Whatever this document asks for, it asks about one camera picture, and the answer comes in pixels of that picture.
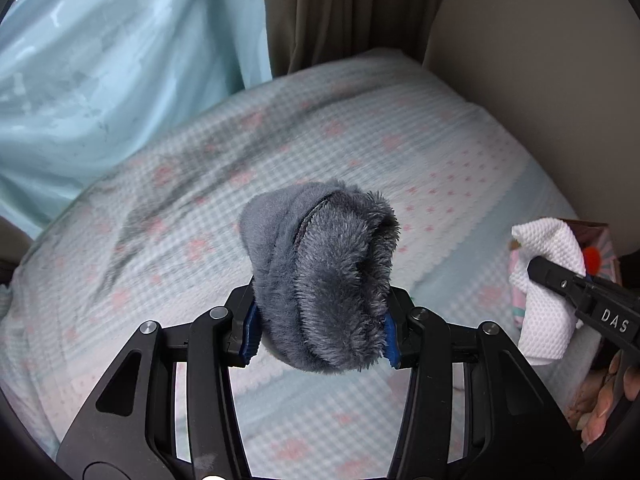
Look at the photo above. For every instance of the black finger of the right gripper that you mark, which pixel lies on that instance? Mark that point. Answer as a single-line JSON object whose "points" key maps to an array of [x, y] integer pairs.
{"points": [[563, 282]]}

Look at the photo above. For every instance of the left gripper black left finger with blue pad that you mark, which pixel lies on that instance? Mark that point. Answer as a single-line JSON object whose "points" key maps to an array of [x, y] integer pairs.
{"points": [[164, 407]]}

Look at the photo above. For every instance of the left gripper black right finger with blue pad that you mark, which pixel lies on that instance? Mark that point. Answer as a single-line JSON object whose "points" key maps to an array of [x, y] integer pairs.
{"points": [[475, 408]]}

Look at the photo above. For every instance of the orange fluffy pompom toy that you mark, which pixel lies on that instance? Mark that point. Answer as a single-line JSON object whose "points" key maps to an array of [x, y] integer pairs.
{"points": [[592, 259]]}

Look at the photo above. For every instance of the white textured cloth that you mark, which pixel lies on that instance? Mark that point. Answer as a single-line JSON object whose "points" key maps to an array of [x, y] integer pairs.
{"points": [[546, 319]]}

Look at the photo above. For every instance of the grey fuzzy sock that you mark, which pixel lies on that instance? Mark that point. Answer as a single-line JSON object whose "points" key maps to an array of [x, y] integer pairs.
{"points": [[321, 255]]}

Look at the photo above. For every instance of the person's right hand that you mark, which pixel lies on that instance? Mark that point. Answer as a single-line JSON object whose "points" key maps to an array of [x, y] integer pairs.
{"points": [[597, 396]]}

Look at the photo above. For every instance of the cardboard box pink striped lining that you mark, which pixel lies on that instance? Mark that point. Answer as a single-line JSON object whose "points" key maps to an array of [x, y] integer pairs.
{"points": [[550, 238]]}

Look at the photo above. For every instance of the checkered pink blue bedspread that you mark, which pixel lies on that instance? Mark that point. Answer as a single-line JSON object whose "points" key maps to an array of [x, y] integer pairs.
{"points": [[158, 237]]}

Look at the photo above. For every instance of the light blue curtain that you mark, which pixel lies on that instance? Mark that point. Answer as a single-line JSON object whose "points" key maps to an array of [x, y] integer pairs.
{"points": [[87, 83]]}

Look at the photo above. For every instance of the brown curtain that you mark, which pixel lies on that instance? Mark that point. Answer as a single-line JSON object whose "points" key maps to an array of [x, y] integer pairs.
{"points": [[304, 33]]}

